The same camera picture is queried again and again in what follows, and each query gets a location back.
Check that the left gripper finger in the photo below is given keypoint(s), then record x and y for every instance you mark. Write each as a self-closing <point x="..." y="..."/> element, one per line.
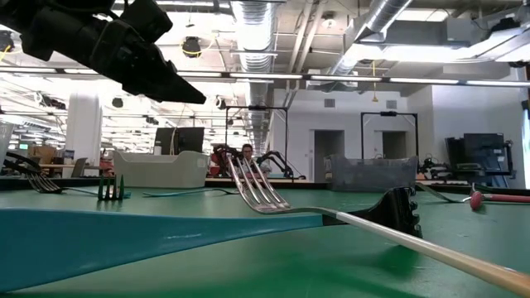
<point x="165" y="85"/>

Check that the red cabinet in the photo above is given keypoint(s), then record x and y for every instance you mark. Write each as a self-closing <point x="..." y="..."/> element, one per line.
<point x="216" y="166"/>

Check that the black background robot arm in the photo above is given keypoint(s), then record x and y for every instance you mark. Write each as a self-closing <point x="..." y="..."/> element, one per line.
<point x="275" y="157"/>
<point x="221" y="151"/>

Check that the white pillar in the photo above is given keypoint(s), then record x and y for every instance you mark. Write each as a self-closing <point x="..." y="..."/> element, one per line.
<point x="83" y="124"/>

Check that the black hanging ceiling device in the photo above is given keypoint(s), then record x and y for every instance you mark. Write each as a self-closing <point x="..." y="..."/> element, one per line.
<point x="191" y="46"/>

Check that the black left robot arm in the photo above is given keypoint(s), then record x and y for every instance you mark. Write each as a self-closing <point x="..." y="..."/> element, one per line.
<point x="49" y="29"/>

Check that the dark smoky plastic bin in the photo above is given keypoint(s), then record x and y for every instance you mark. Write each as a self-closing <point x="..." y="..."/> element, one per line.
<point x="372" y="176"/>

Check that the person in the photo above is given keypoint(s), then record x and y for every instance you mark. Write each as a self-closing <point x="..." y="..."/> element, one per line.
<point x="247" y="150"/>

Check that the white plastic bin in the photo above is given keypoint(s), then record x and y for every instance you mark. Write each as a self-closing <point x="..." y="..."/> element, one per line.
<point x="161" y="171"/>

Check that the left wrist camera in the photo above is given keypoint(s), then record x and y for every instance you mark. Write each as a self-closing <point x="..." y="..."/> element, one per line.
<point x="147" y="18"/>

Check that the dark workstation with monitor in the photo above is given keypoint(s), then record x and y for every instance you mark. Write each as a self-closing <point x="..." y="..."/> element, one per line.
<point x="482" y="149"/>

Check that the green table mat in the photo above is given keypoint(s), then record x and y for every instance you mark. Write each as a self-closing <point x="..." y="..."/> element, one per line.
<point x="290" y="269"/>

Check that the black stand frame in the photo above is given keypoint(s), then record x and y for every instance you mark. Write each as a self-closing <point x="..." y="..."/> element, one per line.
<point x="389" y="113"/>
<point x="256" y="108"/>

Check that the black monitor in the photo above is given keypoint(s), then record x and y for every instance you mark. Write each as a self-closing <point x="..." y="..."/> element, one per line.
<point x="186" y="140"/>

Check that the silver ceiling duct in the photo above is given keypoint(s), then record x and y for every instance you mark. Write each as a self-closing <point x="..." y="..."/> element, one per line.
<point x="372" y="25"/>
<point x="254" y="41"/>

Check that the long ceiling light strip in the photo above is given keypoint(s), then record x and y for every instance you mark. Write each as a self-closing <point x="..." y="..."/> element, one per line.
<point x="269" y="76"/>

